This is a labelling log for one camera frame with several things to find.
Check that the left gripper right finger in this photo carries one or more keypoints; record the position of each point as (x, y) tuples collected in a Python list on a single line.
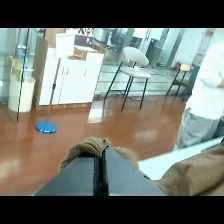
[(128, 178)]

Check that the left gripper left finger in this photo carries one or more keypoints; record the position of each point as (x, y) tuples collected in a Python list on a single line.
[(75, 178)]

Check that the brown garment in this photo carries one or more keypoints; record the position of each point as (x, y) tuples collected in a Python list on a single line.
[(195, 173)]

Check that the blue round base stand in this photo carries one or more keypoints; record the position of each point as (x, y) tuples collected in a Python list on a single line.
[(46, 126)]

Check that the white cabinet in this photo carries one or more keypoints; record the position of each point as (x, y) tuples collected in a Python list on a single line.
[(75, 78)]

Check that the pale cylindrical bin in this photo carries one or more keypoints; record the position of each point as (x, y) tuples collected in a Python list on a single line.
[(20, 93)]

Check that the person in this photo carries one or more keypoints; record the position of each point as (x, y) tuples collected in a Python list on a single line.
[(205, 96)]

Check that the dark chair with wooden back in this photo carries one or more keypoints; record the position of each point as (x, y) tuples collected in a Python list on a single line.
[(182, 80)]

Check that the beige chair with black legs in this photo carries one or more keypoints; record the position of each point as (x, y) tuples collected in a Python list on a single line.
[(135, 63)]

